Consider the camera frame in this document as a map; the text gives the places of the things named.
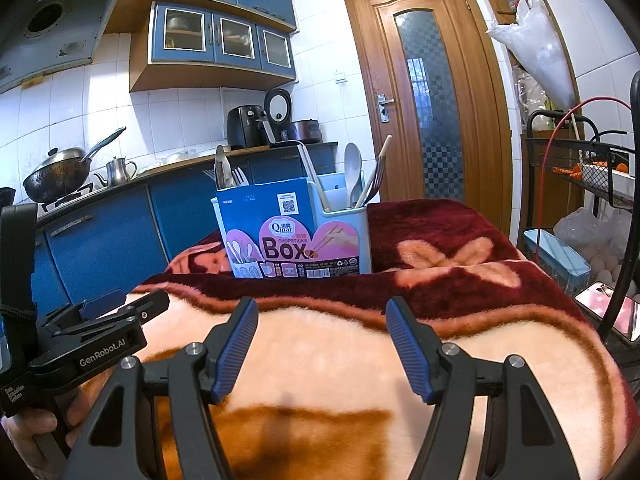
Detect white mesh basket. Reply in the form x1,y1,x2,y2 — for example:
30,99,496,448
580,161,640,198

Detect light blue utensil holder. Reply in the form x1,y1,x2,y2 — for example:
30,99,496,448
210,171,374,279

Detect gas stove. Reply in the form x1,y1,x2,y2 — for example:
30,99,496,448
39,182,97,212

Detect white plastic spoon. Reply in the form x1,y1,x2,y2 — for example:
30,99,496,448
344,142,364,210

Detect black metal rack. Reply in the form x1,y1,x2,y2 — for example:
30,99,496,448
522,70,640,348

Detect red floral printed blanket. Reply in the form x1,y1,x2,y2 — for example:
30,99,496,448
75,199,640,480

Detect wooden door with glass pane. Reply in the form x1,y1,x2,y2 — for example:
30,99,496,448
342,0,512,233

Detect wooden floor cupboard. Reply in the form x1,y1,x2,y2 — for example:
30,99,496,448
520,132,553,233

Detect wooden stick utensil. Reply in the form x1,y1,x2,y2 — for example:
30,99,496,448
366,134,394,196

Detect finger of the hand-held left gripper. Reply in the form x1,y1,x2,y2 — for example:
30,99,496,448
42,287,127,330
75,291,171,336

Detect blue lower kitchen cabinets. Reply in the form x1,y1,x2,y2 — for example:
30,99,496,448
30,142,339,311

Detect smartphone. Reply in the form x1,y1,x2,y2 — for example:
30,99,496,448
575,281,640,345

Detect rice cooker with open lid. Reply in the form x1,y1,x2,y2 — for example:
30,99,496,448
263,88,322,147

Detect metal wok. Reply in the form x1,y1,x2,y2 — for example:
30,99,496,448
22,147,92,204

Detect glass door wall cabinet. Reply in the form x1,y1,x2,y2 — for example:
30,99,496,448
129,1,297,93

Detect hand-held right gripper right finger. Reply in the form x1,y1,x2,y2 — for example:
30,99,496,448
386,296,581,480

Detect bag of eggs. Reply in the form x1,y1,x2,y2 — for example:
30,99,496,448
554,206,640,303

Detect red wire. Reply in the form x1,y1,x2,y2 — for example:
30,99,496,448
544,97,634,233

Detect large white plastic bag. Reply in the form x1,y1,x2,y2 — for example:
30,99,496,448
486,0,578,110

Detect light blue plastic box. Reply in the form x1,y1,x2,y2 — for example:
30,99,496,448
522,228,592,295

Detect person's left hand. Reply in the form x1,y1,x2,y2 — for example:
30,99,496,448
0,390,94,466

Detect steel kettle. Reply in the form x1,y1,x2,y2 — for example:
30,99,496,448
93,156,139,187

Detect printed cardboard sleeve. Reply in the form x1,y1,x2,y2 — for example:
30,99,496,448
216,176,362,279

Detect long handled metal ladle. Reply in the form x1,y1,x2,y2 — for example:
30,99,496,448
79,126,128,163

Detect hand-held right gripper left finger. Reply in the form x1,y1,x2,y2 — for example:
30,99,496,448
60,297,260,480

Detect black air fryer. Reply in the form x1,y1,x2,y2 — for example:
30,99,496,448
226,105,276,150

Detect orange carrots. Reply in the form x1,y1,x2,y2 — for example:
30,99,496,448
550,160,630,182

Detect grey range hood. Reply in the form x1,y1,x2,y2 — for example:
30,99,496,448
0,0,127,95

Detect metal utensils in holder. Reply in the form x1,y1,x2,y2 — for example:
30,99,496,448
214,144,237,189

